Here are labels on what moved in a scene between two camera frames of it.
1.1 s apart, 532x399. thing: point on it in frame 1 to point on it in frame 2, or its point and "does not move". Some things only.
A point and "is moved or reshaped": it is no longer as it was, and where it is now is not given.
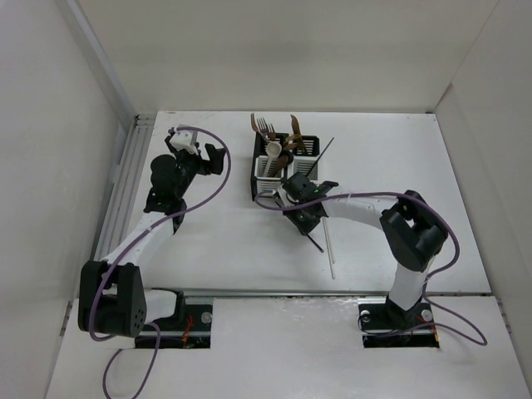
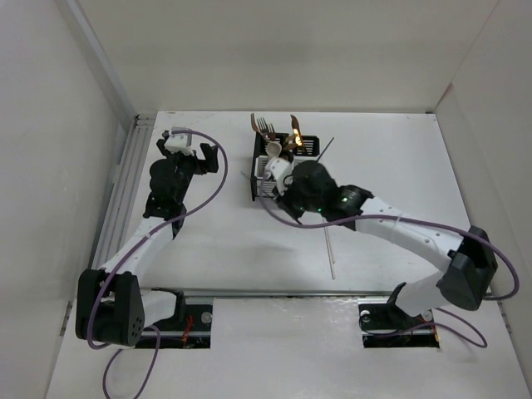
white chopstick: [329, 248] does not move
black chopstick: [320, 157] does not move
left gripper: [205, 167] does not move
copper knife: [295, 127] is moved or reshaped
